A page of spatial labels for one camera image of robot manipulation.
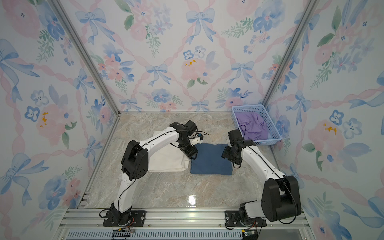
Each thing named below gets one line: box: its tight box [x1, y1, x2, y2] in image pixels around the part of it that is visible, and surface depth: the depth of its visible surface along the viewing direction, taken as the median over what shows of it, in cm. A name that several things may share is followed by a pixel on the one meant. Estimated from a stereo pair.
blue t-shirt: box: [190, 143, 233, 176], surface depth 90 cm
